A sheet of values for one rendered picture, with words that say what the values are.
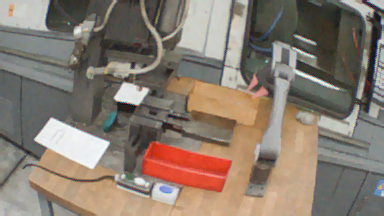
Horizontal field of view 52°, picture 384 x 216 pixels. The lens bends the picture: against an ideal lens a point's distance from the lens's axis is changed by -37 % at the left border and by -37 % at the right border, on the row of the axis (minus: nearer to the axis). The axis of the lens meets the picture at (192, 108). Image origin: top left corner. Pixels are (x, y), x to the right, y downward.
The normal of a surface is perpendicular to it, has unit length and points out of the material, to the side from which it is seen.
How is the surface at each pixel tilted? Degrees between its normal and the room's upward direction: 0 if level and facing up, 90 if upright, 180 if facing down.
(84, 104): 90
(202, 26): 90
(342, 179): 90
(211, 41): 90
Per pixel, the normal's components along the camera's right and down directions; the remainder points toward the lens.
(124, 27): -0.19, 0.40
